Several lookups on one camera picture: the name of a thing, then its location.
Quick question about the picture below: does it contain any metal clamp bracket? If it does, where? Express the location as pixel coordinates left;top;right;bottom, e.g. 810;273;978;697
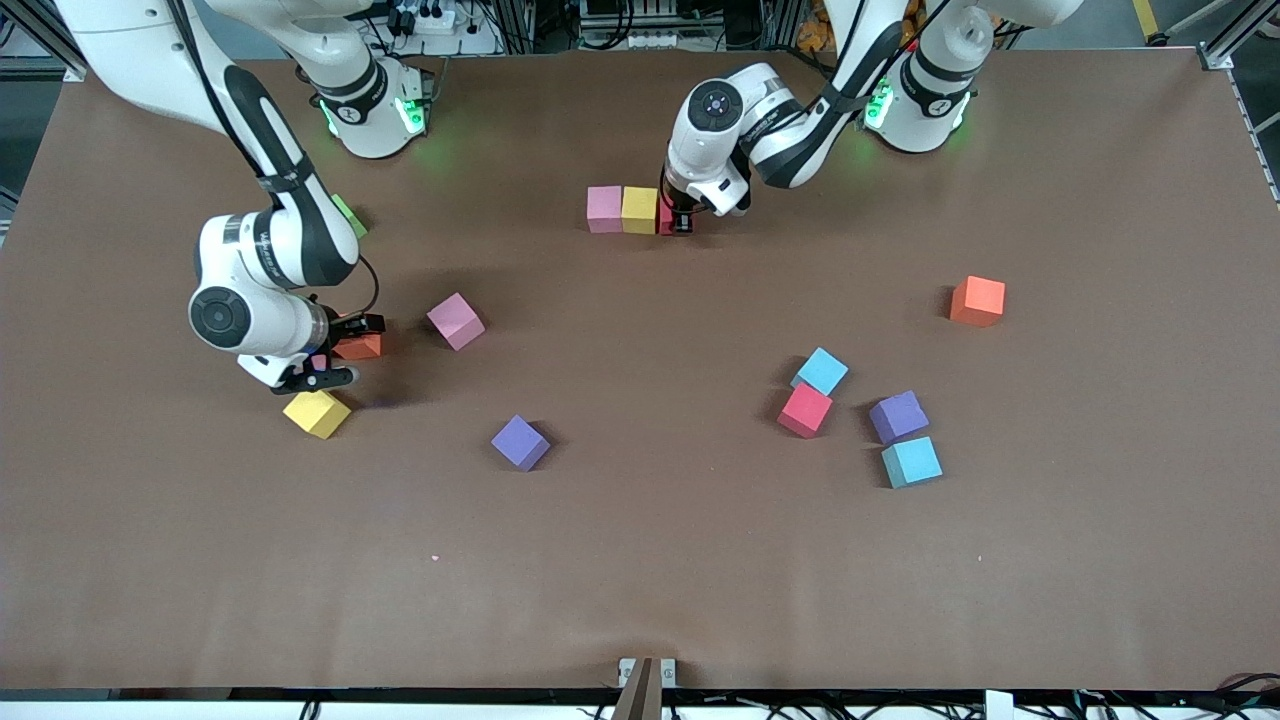
617;656;678;720

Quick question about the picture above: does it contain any black cable bundle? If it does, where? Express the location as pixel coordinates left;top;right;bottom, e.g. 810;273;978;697
1070;672;1280;720

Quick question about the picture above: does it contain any bag of orange items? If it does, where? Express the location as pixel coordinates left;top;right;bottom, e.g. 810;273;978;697
797;0;926;53

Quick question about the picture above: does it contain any aluminium frame profile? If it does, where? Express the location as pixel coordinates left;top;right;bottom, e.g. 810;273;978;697
0;0;91;81
1197;0;1280;73

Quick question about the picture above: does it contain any purple foam cube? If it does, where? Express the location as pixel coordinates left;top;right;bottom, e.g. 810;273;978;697
868;390;931;445
490;414;552;472

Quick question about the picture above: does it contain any white power strip with plugs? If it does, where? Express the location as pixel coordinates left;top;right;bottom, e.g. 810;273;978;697
383;0;471;39

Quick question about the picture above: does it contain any light blue foam cube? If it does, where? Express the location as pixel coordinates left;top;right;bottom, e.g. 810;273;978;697
881;436;944;489
791;347;849;397

